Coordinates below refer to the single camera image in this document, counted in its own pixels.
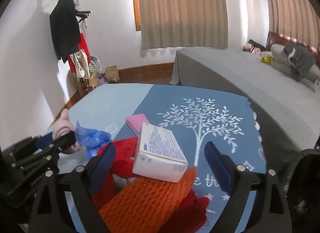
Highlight pink paper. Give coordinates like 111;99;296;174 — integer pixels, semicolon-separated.
52;108;81;154

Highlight blue plastic bag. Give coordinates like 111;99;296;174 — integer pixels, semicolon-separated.
75;122;112;160

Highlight red cloth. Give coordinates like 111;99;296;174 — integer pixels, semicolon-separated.
92;137;209;232

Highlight orange foam net sleeve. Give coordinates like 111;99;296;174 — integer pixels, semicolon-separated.
99;166;197;232

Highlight white tissue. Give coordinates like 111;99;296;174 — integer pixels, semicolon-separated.
112;174;136;190

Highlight wooden coat rack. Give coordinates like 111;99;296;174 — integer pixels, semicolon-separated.
56;0;96;96

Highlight beige tote bag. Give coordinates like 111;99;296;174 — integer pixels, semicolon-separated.
70;49;89;80

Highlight striped bag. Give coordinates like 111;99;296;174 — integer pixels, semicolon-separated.
88;56;103;77

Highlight brown paper bag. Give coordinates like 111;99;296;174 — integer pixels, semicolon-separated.
105;65;120;82

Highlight grey bed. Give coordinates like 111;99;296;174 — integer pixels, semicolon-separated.
170;48;319;160

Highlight white cardboard box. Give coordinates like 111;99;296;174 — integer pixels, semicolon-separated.
132;122;188;183

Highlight black jacket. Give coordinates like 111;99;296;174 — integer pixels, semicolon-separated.
49;0;81;63

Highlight blue tree-print tablecloth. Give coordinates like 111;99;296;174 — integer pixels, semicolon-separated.
68;84;266;232

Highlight folded grey duvet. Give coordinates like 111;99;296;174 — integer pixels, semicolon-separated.
271;42;319;91

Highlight yellow plush toy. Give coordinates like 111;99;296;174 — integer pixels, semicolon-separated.
260;54;274;65

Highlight dark grey blanket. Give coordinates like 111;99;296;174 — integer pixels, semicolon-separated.
284;42;316;81

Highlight pink plush toy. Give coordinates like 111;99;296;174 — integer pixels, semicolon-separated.
242;43;261;54

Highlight wooden headboard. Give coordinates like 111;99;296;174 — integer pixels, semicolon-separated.
266;31;320;67

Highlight left beige curtain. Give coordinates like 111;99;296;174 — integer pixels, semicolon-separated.
139;0;228;50

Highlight beige curtain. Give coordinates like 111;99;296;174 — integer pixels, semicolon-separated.
267;0;319;50
139;0;228;50

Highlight right beige curtain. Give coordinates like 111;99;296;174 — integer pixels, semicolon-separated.
267;0;319;50

